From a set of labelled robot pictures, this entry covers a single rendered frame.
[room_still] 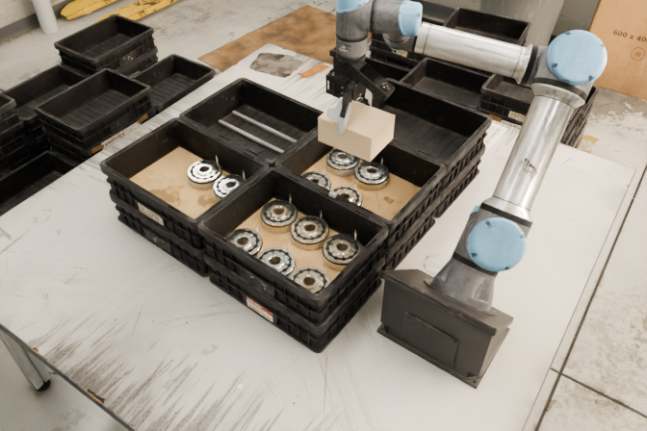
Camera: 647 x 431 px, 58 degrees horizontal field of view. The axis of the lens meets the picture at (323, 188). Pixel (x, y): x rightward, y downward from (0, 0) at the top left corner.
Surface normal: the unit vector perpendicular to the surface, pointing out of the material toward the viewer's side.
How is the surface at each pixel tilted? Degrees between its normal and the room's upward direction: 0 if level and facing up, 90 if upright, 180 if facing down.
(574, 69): 43
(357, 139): 90
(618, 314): 0
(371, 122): 0
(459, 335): 90
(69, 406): 0
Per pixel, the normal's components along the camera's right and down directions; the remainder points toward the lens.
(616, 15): -0.55, 0.37
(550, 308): 0.00, -0.74
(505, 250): -0.22, 0.13
